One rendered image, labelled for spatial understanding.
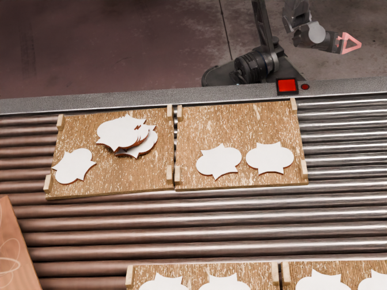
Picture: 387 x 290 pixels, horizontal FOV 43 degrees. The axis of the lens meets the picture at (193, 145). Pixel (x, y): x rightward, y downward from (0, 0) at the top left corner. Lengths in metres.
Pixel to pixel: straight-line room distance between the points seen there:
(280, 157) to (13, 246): 0.83
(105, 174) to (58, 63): 2.09
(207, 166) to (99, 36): 2.34
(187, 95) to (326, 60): 1.68
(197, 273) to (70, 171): 0.55
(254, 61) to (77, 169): 1.37
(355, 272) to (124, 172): 0.75
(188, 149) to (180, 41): 1.99
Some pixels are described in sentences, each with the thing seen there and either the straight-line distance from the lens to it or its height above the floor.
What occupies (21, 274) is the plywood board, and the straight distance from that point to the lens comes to 1.39.
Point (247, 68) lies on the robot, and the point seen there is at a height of 0.40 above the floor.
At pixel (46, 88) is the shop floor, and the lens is 3.46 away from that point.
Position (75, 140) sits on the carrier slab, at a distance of 1.75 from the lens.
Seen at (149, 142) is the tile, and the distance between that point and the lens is 1.63.
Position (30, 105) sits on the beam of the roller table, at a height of 0.91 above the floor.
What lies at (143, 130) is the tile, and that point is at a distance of 1.64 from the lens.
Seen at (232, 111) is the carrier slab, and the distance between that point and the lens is 1.72.
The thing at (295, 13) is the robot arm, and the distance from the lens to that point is 1.61.
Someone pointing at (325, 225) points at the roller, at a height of 0.92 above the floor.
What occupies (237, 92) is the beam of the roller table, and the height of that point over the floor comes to 0.92.
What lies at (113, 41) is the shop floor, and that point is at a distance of 3.67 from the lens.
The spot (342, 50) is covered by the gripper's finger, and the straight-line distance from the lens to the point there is 1.66.
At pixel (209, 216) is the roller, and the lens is 1.48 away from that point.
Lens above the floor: 2.18
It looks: 50 degrees down
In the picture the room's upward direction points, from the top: 9 degrees counter-clockwise
